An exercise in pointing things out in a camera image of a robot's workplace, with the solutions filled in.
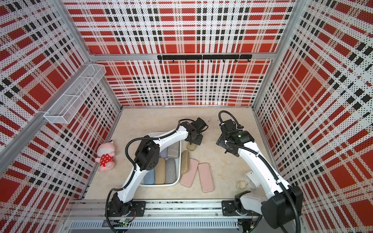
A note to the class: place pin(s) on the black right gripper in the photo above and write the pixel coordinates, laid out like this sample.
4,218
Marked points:
222,141

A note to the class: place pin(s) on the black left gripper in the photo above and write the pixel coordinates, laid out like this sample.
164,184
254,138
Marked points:
198,141

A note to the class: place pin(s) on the beige case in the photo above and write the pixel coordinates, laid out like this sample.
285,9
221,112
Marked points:
184,162
191,147

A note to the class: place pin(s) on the purple fabric glasses case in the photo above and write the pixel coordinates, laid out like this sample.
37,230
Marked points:
164,153

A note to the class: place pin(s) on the pink case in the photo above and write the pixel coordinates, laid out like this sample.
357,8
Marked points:
206,180
187,178

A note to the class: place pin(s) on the grey fabric glasses case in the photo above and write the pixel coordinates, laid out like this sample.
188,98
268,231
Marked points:
171,174

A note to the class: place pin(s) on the tan case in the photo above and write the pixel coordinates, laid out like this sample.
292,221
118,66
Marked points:
160,172

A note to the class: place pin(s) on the blue case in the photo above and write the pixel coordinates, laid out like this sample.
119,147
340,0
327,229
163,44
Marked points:
149,178

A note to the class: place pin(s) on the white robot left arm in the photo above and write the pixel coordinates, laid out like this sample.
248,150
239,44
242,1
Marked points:
143,153

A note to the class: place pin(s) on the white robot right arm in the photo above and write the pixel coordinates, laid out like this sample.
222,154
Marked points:
283,202

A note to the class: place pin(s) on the white plastic storage tray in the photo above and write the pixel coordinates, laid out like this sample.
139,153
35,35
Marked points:
152,152

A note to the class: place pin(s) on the white round device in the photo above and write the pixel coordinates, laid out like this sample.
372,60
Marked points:
252,181

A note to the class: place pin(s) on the pink plush toy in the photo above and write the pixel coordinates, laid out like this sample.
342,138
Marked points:
105,159

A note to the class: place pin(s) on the black hook rail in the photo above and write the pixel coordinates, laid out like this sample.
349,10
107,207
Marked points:
205,57

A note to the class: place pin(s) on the white wire mesh basket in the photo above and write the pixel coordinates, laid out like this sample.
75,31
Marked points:
67,105

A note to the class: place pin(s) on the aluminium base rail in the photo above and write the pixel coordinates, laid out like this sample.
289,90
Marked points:
161,216

